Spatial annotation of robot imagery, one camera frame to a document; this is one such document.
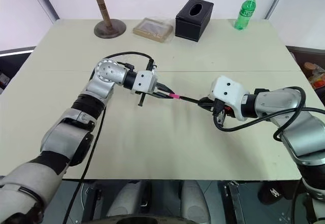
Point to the green plastic bottle yellow cap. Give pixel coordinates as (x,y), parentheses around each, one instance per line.
(244,13)

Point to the black marker pen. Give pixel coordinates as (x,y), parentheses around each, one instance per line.
(190,99)

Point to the jar with brown lid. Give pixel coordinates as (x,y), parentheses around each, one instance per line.
(310,66)

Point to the black leather tissue box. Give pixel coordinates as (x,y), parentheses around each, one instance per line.
(193,20)

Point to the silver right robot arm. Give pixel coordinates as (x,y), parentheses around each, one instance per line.
(294,117)

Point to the black metal bar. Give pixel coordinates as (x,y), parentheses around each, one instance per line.
(234,201)

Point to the marker cap with pink band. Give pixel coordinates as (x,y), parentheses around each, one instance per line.
(175,96)

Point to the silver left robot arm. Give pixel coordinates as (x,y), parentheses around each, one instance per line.
(68,132)

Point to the brown wooden hat stand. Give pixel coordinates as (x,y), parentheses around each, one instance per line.
(108,26)

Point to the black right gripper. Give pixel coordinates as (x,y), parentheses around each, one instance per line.
(220,112)

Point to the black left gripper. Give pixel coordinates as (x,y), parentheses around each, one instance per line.
(141,100)

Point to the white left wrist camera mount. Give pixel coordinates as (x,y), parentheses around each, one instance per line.
(144,80)

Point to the black cap with white logo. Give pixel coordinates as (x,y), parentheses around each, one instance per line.
(276,193)

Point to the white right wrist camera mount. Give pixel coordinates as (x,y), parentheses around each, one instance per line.
(228,89)

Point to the dark cabinet with white strip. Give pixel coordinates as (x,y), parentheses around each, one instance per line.
(12,64)

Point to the dark storage bin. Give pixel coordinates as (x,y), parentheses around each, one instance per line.
(299,53)

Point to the clear plastic tray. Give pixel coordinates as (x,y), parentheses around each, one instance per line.
(152,29)

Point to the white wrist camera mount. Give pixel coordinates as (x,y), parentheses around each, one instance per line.
(228,89)
(144,80)

